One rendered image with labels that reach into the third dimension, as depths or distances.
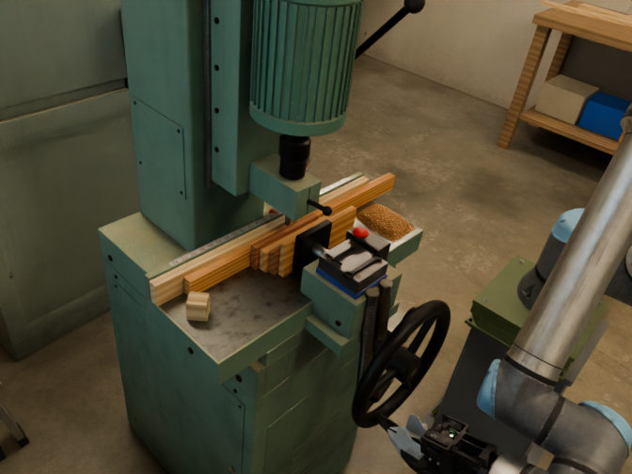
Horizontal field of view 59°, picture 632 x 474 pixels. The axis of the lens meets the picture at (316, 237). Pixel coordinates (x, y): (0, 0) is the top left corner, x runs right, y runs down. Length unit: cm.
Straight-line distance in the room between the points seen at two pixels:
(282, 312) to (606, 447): 56
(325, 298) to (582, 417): 46
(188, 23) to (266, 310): 53
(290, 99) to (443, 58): 383
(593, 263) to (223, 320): 63
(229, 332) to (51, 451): 110
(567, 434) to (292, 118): 67
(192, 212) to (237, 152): 21
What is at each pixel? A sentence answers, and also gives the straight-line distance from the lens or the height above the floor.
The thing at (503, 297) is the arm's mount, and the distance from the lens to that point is 163.
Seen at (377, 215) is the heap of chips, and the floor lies 92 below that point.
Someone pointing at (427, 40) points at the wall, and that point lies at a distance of 478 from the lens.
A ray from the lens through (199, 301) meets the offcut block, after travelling 101.
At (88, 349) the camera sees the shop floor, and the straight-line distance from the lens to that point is 224.
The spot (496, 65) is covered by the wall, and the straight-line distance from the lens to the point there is 454.
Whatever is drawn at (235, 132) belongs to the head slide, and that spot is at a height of 115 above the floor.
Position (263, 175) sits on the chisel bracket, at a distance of 112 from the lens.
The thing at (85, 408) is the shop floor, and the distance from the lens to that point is 208.
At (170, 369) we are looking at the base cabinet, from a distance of 142.
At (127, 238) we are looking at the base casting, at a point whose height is 80.
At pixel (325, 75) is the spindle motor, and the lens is 94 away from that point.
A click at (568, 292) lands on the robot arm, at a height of 108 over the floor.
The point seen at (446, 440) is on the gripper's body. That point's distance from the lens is 102.
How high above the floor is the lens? 164
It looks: 37 degrees down
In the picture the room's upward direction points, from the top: 8 degrees clockwise
